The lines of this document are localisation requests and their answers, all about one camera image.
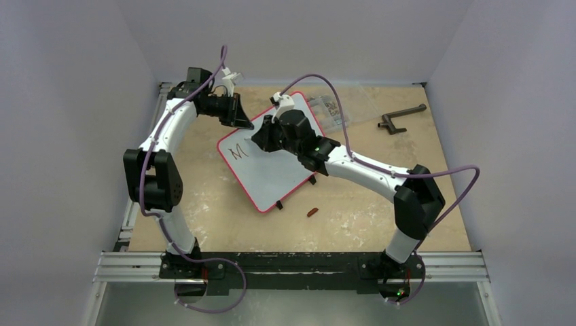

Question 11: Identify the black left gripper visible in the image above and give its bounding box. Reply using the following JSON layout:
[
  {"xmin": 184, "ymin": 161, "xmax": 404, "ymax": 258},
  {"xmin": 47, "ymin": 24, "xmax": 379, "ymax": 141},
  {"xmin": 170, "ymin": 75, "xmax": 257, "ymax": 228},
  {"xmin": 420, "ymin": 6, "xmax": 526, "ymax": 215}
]
[{"xmin": 201, "ymin": 92, "xmax": 253, "ymax": 130}]

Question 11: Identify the pink framed whiteboard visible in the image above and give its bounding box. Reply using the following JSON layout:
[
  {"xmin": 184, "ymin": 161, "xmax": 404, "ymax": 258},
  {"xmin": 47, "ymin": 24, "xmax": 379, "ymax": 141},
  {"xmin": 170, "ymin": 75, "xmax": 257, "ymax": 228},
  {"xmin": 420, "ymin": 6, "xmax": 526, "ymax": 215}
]
[{"xmin": 217, "ymin": 107, "xmax": 316, "ymax": 213}]

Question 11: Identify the red marker cap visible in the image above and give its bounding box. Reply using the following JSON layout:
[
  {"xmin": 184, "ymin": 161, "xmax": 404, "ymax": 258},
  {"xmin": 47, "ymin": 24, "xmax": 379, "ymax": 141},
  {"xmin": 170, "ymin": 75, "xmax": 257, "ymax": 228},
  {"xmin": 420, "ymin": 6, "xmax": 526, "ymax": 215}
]
[{"xmin": 306, "ymin": 207, "xmax": 319, "ymax": 217}]

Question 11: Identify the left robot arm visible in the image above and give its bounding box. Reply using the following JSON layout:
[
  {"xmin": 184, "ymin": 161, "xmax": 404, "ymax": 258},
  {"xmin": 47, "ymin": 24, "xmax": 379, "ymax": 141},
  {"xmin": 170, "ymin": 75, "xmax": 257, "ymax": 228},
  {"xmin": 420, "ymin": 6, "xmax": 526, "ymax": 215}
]
[{"xmin": 123, "ymin": 67, "xmax": 254, "ymax": 278}]

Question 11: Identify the clear plastic screw box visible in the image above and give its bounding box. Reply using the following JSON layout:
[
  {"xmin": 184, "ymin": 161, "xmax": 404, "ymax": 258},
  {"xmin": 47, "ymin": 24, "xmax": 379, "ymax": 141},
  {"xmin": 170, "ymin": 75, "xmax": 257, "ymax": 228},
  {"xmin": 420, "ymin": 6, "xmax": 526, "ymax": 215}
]
[{"xmin": 301, "ymin": 85, "xmax": 379, "ymax": 134}]

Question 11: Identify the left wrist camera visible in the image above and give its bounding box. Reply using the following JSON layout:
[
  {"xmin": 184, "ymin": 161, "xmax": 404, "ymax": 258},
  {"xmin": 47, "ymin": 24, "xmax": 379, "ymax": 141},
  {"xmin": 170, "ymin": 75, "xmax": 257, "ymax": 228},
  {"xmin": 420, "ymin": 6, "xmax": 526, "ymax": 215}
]
[{"xmin": 221, "ymin": 67, "xmax": 244, "ymax": 96}]

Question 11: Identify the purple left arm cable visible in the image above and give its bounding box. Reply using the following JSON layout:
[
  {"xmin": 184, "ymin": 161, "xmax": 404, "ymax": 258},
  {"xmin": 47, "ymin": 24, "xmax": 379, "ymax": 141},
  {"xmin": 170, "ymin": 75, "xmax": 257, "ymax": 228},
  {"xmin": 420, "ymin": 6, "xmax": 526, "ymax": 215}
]
[{"xmin": 138, "ymin": 45, "xmax": 229, "ymax": 264}]

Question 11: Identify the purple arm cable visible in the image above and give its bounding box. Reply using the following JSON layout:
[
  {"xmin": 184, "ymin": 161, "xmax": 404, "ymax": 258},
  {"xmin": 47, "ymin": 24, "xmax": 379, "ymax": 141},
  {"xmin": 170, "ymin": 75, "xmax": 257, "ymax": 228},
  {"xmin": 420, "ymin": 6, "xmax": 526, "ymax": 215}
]
[
  {"xmin": 278, "ymin": 74, "xmax": 481, "ymax": 253},
  {"xmin": 138, "ymin": 45, "xmax": 229, "ymax": 264}
]

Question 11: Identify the dark metal crank handle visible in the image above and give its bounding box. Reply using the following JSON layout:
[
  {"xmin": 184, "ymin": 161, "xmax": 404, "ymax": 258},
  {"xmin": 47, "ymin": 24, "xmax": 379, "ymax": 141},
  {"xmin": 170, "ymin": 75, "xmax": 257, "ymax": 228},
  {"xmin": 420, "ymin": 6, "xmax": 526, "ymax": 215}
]
[{"xmin": 378, "ymin": 103, "xmax": 428, "ymax": 135}]

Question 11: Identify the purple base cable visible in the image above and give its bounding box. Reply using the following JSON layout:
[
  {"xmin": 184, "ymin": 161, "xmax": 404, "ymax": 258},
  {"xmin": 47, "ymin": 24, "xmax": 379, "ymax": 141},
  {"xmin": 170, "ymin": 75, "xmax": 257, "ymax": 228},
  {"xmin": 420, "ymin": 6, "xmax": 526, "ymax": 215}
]
[{"xmin": 173, "ymin": 256, "xmax": 247, "ymax": 314}]

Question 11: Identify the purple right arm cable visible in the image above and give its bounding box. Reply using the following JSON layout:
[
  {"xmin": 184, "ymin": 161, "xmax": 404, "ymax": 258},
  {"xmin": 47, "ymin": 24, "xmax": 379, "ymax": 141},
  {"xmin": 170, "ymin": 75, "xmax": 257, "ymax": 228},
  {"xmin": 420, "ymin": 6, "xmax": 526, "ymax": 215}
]
[{"xmin": 278, "ymin": 74, "xmax": 481, "ymax": 253}]

